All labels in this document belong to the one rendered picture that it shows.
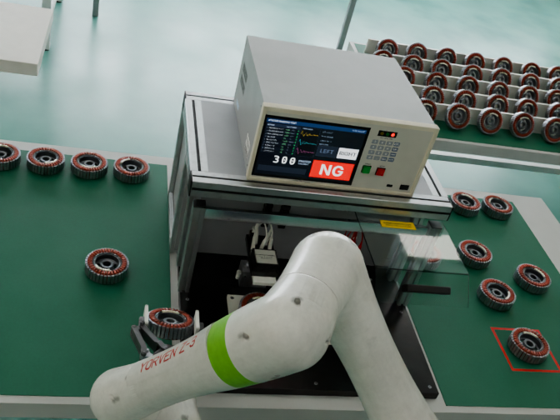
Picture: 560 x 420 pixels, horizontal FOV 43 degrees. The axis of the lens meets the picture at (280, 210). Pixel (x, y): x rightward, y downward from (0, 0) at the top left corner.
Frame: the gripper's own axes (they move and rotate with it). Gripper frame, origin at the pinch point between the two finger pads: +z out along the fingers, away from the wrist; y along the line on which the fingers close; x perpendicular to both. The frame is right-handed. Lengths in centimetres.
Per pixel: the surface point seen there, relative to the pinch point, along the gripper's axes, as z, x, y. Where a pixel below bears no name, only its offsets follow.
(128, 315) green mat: 11.3, -9.4, -8.9
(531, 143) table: 130, 14, 157
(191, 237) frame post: 16.0, 12.8, 3.0
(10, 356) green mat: -3.7, -12.6, -34.2
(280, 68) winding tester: 36, 53, 19
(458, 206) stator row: 71, 7, 101
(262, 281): 11.9, 5.1, 22.5
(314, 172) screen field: 18.0, 34.1, 29.5
